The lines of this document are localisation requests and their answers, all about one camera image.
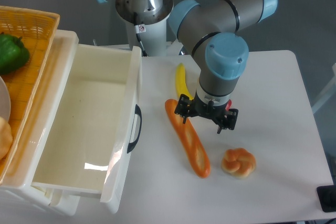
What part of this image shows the yellow banana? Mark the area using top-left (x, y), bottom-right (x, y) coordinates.
top-left (175, 63), bottom-right (194, 100)

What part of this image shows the round knotted bread roll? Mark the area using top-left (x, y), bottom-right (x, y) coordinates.
top-left (221, 148), bottom-right (256, 178)

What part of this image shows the long orange baguette bread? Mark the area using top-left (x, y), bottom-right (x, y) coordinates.
top-left (164, 99), bottom-right (211, 178)

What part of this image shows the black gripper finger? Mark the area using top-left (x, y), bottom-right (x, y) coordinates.
top-left (175, 94), bottom-right (194, 124)
top-left (217, 109), bottom-right (239, 134)

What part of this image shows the white plate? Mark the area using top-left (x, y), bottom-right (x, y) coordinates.
top-left (0, 78), bottom-right (11, 122)

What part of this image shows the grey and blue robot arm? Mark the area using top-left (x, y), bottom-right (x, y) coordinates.
top-left (97, 0), bottom-right (278, 130)

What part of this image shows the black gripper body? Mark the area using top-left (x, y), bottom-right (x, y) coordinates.
top-left (189, 97), bottom-right (229, 124)

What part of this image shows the pale round bread bun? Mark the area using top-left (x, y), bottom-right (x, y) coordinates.
top-left (0, 117), bottom-right (13, 159)

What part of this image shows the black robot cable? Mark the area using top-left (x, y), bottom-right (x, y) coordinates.
top-left (133, 11), bottom-right (149, 57)

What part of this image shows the green bell pepper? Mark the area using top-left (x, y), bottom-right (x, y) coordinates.
top-left (1, 33), bottom-right (30, 74)

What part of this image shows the yellow woven basket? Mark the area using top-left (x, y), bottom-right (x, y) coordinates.
top-left (1, 6), bottom-right (60, 180)

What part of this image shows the black device at table edge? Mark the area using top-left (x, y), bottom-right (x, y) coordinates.
top-left (317, 185), bottom-right (335, 212)

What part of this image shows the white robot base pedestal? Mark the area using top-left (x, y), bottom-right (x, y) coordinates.
top-left (115, 0), bottom-right (174, 57)

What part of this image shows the red object behind gripper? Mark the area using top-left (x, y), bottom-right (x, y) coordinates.
top-left (225, 99), bottom-right (232, 111)

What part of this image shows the white plastic drawer cabinet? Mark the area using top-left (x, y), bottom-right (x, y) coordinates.
top-left (1, 30), bottom-right (79, 216)

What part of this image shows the white open plastic drawer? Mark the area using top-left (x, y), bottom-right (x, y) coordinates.
top-left (32, 45), bottom-right (142, 214)

